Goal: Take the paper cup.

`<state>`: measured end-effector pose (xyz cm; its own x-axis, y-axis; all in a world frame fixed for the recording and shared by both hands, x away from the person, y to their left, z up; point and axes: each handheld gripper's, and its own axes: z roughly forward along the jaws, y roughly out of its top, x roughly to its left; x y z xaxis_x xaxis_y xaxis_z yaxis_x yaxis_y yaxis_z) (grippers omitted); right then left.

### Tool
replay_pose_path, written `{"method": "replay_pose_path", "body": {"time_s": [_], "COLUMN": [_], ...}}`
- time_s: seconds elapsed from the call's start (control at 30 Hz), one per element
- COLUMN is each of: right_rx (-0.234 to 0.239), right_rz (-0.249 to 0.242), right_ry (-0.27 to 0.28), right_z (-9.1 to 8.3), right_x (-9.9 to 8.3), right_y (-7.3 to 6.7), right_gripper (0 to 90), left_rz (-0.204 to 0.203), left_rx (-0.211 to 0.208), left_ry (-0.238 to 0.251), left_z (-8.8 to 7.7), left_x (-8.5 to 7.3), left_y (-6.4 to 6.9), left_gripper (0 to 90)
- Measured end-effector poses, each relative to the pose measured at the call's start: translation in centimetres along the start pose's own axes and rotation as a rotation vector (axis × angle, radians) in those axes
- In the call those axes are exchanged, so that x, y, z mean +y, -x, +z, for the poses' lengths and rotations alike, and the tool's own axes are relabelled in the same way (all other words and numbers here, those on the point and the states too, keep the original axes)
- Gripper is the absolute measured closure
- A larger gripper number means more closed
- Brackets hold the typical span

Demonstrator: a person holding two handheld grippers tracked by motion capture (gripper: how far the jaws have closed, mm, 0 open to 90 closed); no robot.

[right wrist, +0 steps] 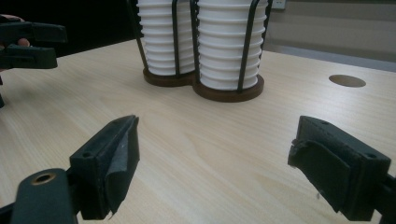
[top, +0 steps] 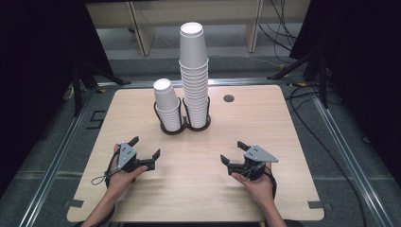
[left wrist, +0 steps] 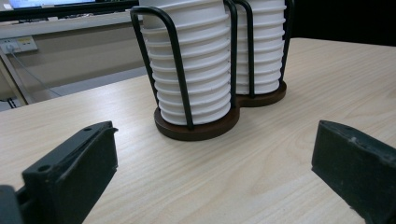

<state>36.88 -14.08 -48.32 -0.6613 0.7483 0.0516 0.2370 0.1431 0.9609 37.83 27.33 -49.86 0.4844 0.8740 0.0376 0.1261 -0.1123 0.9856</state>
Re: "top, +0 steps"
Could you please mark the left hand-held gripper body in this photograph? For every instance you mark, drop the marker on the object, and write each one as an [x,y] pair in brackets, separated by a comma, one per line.
[126,155]

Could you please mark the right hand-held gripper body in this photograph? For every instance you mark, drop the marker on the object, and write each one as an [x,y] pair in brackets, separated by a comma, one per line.
[257,155]

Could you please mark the tall stack of white cups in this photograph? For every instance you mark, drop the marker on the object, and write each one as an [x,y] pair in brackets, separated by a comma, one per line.
[193,78]

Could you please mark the person's left hand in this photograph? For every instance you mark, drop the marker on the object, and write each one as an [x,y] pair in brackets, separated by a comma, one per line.
[121,181]

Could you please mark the person's right hand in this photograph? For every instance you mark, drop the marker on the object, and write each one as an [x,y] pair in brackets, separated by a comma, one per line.
[260,189]

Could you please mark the black table grommet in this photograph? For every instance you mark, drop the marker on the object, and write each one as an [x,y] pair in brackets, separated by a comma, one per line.
[229,98]

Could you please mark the short stack of white cups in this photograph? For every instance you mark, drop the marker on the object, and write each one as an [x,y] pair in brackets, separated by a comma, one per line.
[167,104]

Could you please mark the grey tape strip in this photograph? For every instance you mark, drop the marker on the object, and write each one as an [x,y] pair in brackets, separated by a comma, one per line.
[316,205]
[75,203]

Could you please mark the black metal stand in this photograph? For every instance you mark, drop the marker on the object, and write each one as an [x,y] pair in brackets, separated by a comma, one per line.
[77,91]
[323,82]

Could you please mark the black curtain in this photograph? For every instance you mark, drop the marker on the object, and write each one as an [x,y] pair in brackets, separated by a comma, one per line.
[362,63]
[34,63]

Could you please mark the pale wooden bench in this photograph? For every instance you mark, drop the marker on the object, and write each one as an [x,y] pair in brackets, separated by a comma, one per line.
[220,11]

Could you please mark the aluminium floor rail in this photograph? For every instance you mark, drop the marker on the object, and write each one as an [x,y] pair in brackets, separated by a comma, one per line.
[350,160]
[246,81]
[53,164]

